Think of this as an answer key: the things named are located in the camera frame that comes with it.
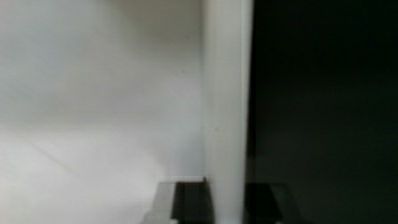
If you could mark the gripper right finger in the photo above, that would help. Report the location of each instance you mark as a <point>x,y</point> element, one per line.
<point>271,205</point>

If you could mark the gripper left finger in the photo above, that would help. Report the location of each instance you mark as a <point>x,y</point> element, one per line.
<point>180,204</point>

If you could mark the white square tabletop part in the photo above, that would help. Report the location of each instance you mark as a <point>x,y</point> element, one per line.
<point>123,106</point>

